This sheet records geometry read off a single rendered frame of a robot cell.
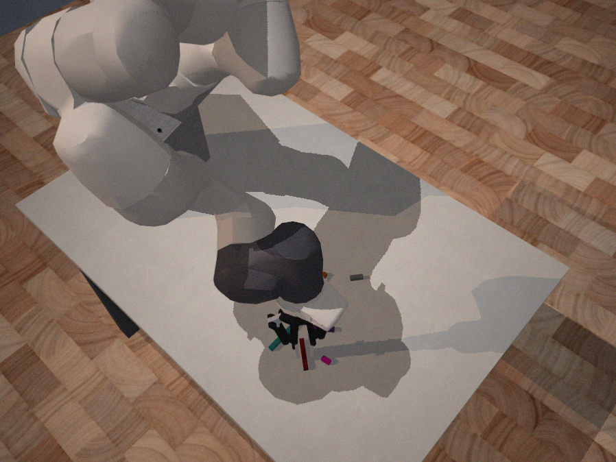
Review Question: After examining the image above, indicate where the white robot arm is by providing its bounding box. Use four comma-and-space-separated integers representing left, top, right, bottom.
14, 0, 348, 331

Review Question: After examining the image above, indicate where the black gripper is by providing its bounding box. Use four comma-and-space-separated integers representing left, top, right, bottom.
268, 309, 327, 358

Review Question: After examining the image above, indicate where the turquoise rod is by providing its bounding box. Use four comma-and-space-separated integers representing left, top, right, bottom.
269, 325, 290, 351

